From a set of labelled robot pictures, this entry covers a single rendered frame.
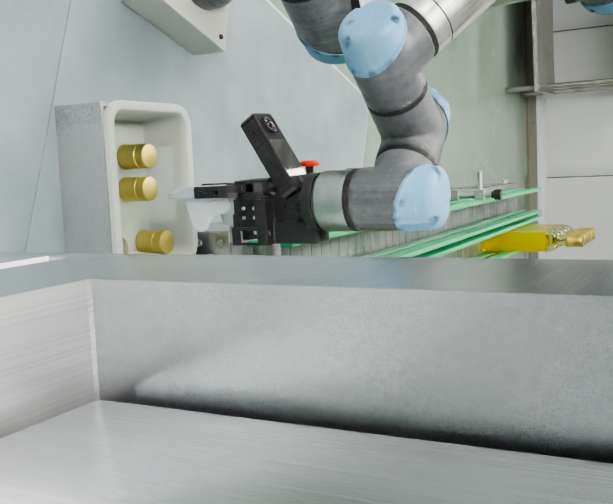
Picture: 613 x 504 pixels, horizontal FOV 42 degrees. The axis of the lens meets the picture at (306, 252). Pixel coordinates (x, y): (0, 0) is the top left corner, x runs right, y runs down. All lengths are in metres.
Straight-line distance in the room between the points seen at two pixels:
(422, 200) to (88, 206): 0.43
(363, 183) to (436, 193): 0.09
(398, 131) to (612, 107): 6.09
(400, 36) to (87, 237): 0.47
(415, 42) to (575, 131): 6.16
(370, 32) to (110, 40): 0.45
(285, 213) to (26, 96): 0.35
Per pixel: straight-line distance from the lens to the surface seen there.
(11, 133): 1.05
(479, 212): 2.39
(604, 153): 7.01
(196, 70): 1.35
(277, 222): 1.00
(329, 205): 0.94
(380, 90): 0.91
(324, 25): 1.24
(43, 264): 0.17
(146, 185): 1.13
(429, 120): 0.96
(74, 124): 1.08
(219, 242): 1.17
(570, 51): 7.10
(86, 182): 1.07
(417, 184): 0.90
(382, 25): 0.88
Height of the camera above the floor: 1.52
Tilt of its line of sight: 28 degrees down
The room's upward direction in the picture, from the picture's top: 91 degrees clockwise
